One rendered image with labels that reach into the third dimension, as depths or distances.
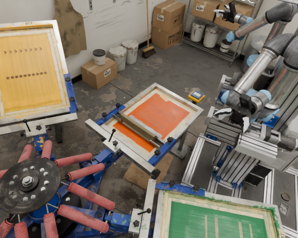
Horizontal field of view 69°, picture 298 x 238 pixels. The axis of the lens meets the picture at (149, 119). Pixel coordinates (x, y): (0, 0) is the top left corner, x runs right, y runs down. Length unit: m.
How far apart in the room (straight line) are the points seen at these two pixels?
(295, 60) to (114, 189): 2.08
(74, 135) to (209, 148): 1.79
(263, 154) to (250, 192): 1.04
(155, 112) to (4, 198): 1.30
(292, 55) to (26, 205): 1.49
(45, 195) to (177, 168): 1.88
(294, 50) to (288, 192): 1.90
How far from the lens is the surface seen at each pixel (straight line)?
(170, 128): 1.87
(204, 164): 2.66
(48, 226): 1.22
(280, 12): 1.87
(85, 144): 2.96
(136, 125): 1.72
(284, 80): 1.43
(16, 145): 3.23
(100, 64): 3.75
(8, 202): 1.25
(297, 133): 1.91
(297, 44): 1.35
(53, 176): 1.24
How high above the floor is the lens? 2.35
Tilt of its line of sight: 47 degrees down
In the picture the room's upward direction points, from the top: 7 degrees clockwise
